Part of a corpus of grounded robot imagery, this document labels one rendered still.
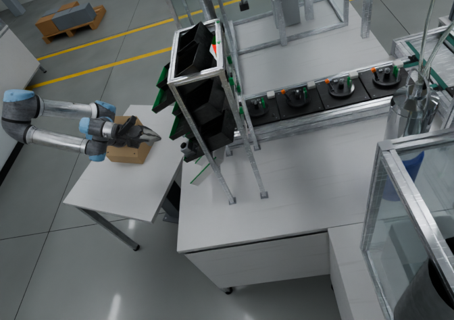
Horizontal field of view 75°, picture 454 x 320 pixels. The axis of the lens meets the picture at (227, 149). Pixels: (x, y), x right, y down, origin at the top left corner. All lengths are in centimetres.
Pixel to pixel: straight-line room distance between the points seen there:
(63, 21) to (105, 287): 560
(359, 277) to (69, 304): 228
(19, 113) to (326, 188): 149
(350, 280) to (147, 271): 170
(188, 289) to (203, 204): 97
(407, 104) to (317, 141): 71
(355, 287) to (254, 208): 55
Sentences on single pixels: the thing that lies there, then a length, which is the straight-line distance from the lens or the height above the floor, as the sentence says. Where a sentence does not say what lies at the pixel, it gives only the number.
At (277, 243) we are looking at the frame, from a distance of 153.
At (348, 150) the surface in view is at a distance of 168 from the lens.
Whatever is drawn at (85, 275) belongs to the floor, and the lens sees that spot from 297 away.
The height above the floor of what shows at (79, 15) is 31.
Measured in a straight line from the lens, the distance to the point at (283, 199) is 152.
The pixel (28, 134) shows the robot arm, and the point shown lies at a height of 146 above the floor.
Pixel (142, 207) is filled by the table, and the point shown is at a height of 86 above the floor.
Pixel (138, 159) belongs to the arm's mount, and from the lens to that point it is 196.
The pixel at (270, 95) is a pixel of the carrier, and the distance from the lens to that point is 184.
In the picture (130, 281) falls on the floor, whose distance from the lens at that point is 269.
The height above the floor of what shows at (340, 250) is 86.
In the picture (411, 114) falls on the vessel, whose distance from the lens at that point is 112.
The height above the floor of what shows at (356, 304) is 86.
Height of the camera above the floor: 218
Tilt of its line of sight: 48 degrees down
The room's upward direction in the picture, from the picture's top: 23 degrees counter-clockwise
